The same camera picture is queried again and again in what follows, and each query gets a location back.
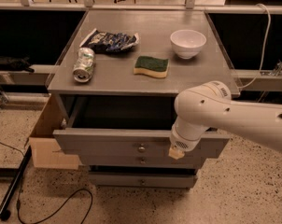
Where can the yellow foam padded gripper finger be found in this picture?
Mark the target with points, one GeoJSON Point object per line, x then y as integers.
{"type": "Point", "coordinates": [175, 153]}

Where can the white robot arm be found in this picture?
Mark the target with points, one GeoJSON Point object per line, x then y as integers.
{"type": "Point", "coordinates": [210, 105]}

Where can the grey drawer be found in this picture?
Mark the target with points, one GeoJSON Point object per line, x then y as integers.
{"type": "Point", "coordinates": [144, 181]}
{"type": "Point", "coordinates": [125, 126]}
{"type": "Point", "coordinates": [157, 162]}

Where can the blue crumpled chip bag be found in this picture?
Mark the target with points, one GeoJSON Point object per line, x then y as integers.
{"type": "Point", "coordinates": [105, 42]}

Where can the white ceramic bowl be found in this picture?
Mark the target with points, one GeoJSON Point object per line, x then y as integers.
{"type": "Point", "coordinates": [187, 43]}

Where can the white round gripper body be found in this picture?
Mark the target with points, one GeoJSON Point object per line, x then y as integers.
{"type": "Point", "coordinates": [181, 142]}

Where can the crushed silver green can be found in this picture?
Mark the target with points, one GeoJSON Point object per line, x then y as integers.
{"type": "Point", "coordinates": [83, 67]}

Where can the cardboard box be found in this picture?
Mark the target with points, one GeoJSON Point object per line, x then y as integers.
{"type": "Point", "coordinates": [46, 152]}

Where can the grey bottom drawer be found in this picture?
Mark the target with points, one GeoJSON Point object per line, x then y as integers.
{"type": "Point", "coordinates": [144, 181]}

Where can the grey top drawer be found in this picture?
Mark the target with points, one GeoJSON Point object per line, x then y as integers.
{"type": "Point", "coordinates": [125, 126]}

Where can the green yellow sponge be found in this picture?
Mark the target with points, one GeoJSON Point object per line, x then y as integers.
{"type": "Point", "coordinates": [152, 67]}

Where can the grey wooden drawer cabinet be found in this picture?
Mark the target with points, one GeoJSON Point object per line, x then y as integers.
{"type": "Point", "coordinates": [114, 74]}

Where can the grey middle drawer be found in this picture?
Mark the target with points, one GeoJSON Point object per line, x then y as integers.
{"type": "Point", "coordinates": [157, 162]}

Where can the black rod on floor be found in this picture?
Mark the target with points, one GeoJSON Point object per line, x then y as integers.
{"type": "Point", "coordinates": [16, 175]}

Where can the black cloth on rail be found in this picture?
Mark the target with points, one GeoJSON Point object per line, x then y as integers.
{"type": "Point", "coordinates": [15, 64]}

